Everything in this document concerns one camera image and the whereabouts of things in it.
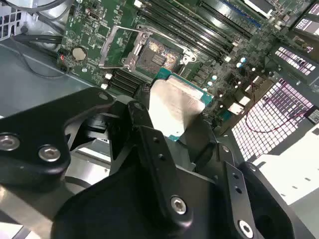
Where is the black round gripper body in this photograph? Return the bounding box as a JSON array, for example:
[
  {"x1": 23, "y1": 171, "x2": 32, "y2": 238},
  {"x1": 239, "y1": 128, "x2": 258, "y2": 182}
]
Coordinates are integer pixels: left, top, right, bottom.
[{"x1": 51, "y1": 163, "x2": 236, "y2": 239}]

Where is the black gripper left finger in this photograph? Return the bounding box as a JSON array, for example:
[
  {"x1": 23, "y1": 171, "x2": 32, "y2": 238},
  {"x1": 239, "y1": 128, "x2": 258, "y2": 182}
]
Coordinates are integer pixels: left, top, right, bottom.
[{"x1": 0, "y1": 84, "x2": 194, "y2": 229}]

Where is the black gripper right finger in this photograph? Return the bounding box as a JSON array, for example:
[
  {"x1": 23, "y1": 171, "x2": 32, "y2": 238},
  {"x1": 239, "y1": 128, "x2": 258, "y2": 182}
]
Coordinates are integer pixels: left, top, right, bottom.
[{"x1": 179, "y1": 116, "x2": 297, "y2": 239}]

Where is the silver topped CPU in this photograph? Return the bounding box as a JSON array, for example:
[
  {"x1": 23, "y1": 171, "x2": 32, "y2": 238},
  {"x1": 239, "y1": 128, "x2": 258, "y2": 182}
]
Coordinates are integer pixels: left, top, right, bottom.
[{"x1": 148, "y1": 67, "x2": 215, "y2": 143}]

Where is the metal socket cover frame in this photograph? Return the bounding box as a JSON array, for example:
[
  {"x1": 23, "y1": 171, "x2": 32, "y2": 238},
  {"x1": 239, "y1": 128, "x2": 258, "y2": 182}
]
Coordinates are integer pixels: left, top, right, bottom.
[{"x1": 98, "y1": 24, "x2": 152, "y2": 72}]

